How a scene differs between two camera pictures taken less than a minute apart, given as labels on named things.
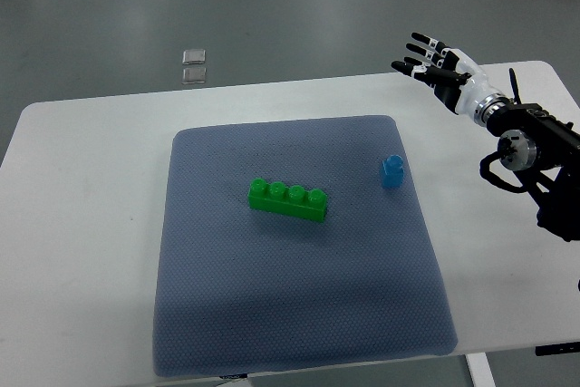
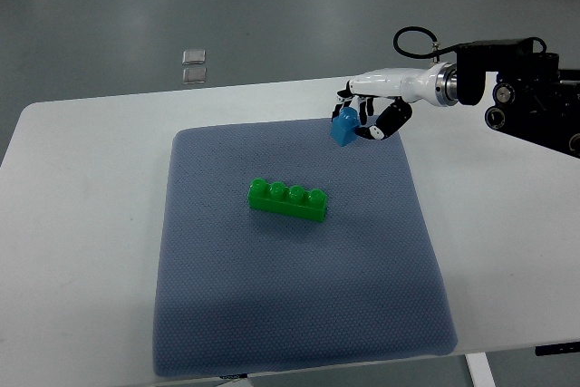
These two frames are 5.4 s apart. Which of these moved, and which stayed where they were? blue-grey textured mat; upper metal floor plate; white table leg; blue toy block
Moved: blue toy block
Stayed: upper metal floor plate; blue-grey textured mat; white table leg
